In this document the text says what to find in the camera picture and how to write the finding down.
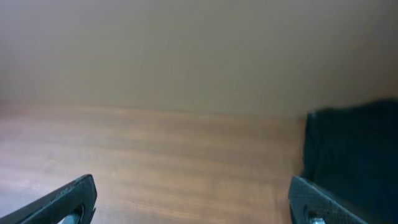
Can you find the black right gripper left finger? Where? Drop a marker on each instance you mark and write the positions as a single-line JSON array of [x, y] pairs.
[[71, 203]]

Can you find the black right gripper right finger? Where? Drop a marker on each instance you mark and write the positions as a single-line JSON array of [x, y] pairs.
[[311, 204]]

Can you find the black shorts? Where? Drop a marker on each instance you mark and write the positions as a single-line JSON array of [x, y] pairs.
[[352, 152]]

